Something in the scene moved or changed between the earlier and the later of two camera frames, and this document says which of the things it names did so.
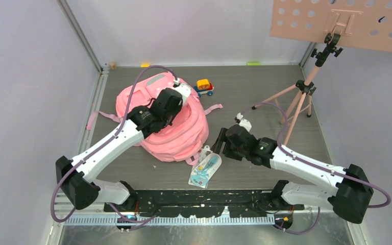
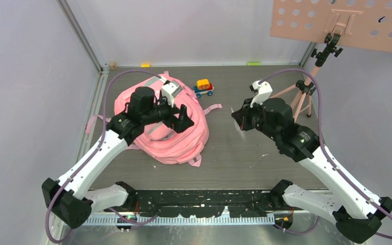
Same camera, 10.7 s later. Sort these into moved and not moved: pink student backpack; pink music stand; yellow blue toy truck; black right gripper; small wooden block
Moved: pink student backpack; black right gripper
Not moved: yellow blue toy truck; small wooden block; pink music stand
